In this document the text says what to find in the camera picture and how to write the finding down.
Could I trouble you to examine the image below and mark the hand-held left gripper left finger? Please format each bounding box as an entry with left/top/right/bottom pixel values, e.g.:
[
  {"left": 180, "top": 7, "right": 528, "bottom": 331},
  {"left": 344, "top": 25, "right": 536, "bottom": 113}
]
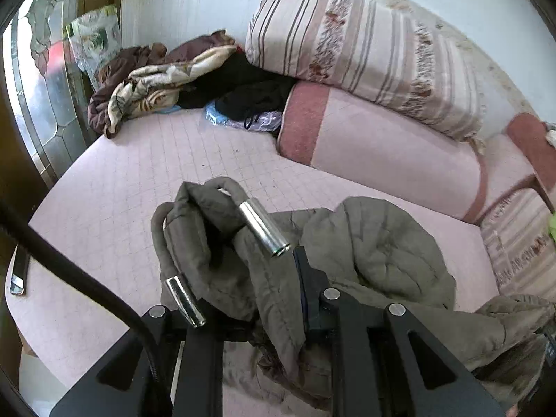
[{"left": 50, "top": 305, "right": 227, "bottom": 417}]

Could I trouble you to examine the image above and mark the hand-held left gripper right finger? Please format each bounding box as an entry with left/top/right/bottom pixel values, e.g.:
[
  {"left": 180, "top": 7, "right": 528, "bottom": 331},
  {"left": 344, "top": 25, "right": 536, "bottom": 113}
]
[{"left": 293, "top": 245, "right": 507, "bottom": 417}]

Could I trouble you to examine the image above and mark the olive green hooded puffer jacket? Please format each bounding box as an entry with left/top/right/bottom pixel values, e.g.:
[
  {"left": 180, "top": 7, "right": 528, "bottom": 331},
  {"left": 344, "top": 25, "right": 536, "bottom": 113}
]
[{"left": 150, "top": 177, "right": 556, "bottom": 413}]

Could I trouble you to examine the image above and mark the black clothes pile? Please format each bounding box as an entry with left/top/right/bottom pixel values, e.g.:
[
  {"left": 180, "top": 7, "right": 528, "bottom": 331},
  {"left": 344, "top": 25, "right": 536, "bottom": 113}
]
[{"left": 178, "top": 51, "right": 297, "bottom": 124}]

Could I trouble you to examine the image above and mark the small striped floral quilt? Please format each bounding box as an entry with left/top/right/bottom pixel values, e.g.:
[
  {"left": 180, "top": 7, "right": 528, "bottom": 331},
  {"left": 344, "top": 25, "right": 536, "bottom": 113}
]
[{"left": 480, "top": 187, "right": 556, "bottom": 301}]

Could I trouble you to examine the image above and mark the pink folded blanket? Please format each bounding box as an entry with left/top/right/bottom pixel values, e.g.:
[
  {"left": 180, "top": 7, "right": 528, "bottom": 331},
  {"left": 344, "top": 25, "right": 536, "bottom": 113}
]
[{"left": 276, "top": 82, "right": 539, "bottom": 225}]

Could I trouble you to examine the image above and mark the black smartphone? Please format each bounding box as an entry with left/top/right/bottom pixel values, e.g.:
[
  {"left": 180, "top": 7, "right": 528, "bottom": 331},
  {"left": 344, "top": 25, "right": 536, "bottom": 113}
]
[{"left": 9, "top": 243, "right": 32, "bottom": 297}]

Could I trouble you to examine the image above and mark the dusty pink pillow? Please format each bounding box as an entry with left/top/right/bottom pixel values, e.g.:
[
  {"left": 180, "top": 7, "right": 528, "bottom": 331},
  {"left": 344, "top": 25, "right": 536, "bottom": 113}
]
[{"left": 506, "top": 112, "right": 556, "bottom": 213}]

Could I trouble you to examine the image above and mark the clear blue plastic bag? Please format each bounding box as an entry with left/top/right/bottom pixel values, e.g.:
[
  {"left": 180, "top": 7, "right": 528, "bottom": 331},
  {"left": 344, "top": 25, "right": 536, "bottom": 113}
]
[{"left": 204, "top": 99, "right": 283, "bottom": 134}]

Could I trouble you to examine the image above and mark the brown and cream patterned blanket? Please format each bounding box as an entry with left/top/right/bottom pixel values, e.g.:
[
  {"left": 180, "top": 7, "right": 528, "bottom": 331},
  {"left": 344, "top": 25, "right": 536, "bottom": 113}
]
[{"left": 87, "top": 30, "right": 244, "bottom": 140}]

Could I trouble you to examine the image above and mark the large striped floral rolled quilt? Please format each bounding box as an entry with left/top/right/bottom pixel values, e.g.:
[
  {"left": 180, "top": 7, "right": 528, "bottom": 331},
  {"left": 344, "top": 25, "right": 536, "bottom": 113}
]
[{"left": 245, "top": 0, "right": 487, "bottom": 142}]

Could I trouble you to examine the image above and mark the patterned glass door panel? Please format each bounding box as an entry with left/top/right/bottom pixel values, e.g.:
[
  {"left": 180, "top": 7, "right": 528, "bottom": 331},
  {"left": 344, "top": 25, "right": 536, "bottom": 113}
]
[{"left": 3, "top": 0, "right": 94, "bottom": 183}]

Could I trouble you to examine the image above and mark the floral printed cushion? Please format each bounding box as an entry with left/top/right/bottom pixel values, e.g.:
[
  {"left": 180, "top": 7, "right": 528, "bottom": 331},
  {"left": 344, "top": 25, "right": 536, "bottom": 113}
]
[{"left": 65, "top": 4, "right": 124, "bottom": 92}]

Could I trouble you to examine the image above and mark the black cable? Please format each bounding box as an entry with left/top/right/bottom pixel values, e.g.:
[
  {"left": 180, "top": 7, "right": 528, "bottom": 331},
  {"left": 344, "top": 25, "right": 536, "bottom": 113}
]
[{"left": 0, "top": 202, "right": 174, "bottom": 417}]

